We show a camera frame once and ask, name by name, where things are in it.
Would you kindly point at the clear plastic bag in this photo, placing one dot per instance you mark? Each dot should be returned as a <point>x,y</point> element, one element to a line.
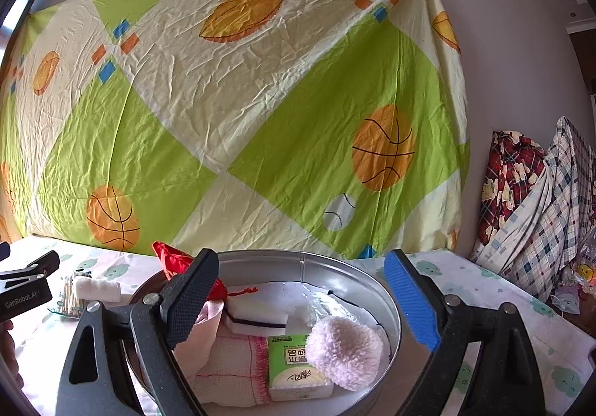
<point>326,303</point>

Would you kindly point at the blue white plaid fabric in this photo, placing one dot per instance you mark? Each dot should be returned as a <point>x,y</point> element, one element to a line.
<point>544,233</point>

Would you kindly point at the round metal cookie tin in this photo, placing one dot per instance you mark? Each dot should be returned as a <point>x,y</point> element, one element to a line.
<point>289,281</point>

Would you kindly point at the operator hand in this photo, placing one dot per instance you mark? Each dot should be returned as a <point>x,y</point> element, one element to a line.
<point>8,352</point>

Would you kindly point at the black-padded finger of the left gripper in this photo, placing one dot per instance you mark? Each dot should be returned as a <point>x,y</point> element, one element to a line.
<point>45,265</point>

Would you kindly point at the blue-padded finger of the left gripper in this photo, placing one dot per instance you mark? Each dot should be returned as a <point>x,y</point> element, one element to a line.
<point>4,250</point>

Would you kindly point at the white cloth pink stitching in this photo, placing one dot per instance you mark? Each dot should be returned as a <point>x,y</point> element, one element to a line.
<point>236,374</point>

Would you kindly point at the green tissue pack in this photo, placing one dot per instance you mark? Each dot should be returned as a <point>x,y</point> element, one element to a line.
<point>291,377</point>

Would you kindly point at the white rolled gauze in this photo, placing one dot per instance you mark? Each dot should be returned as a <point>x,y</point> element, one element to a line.
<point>97,290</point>

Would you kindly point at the red fabric pouch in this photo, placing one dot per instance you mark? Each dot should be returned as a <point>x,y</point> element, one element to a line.
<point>174,262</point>

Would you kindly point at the red plaid bear fabric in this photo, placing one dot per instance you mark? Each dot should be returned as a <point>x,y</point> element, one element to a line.
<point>514,164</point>

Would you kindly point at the pack of toothpicks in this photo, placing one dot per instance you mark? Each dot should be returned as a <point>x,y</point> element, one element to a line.
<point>68,304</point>

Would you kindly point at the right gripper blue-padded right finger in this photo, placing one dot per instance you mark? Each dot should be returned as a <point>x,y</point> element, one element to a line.
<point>506,378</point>

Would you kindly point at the pale pink cloth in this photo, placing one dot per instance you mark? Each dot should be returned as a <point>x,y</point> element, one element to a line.
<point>193,353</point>

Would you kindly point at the pink fluffy towel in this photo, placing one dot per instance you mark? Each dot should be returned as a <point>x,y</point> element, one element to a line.
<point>345,351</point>

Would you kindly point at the right gripper black-padded left finger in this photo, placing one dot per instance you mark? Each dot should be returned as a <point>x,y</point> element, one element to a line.
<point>95,379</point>

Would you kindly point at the green cream basketball sheet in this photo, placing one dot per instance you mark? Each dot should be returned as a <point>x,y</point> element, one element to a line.
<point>330,126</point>

